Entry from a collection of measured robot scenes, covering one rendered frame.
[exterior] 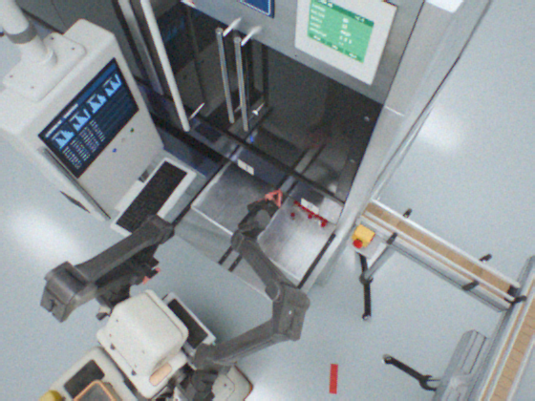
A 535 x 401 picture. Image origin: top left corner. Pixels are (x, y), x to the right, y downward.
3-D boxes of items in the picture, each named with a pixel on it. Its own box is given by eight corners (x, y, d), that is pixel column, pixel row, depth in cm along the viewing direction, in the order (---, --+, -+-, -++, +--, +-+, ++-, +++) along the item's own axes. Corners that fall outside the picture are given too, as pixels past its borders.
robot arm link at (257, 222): (228, 244, 141) (249, 253, 145) (246, 238, 132) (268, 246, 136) (236, 214, 147) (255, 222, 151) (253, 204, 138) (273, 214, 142)
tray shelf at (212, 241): (227, 153, 205) (227, 151, 203) (349, 227, 187) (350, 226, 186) (164, 226, 189) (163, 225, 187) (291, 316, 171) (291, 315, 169)
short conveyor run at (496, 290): (353, 228, 189) (359, 215, 175) (369, 203, 194) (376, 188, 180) (496, 316, 172) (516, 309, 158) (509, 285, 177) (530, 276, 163)
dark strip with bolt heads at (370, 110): (327, 217, 175) (366, 94, 103) (336, 222, 174) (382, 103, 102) (326, 219, 174) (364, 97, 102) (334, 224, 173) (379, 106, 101)
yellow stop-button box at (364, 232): (358, 226, 177) (362, 220, 171) (374, 235, 175) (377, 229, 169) (350, 240, 175) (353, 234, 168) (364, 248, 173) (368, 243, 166)
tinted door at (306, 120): (253, 145, 165) (244, 29, 112) (346, 200, 155) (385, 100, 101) (252, 146, 165) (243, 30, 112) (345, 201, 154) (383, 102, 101)
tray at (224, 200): (235, 156, 202) (235, 152, 199) (279, 182, 195) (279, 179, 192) (191, 208, 190) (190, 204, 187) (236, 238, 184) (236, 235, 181)
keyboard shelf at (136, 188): (153, 151, 215) (152, 149, 213) (197, 175, 209) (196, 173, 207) (97, 220, 199) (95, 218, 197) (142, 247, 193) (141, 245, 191)
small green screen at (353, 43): (296, 44, 102) (302, -36, 83) (373, 82, 97) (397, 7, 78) (293, 47, 102) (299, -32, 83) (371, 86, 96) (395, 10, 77)
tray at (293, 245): (292, 191, 193) (293, 188, 190) (340, 220, 187) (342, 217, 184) (250, 247, 182) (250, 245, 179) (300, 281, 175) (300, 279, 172)
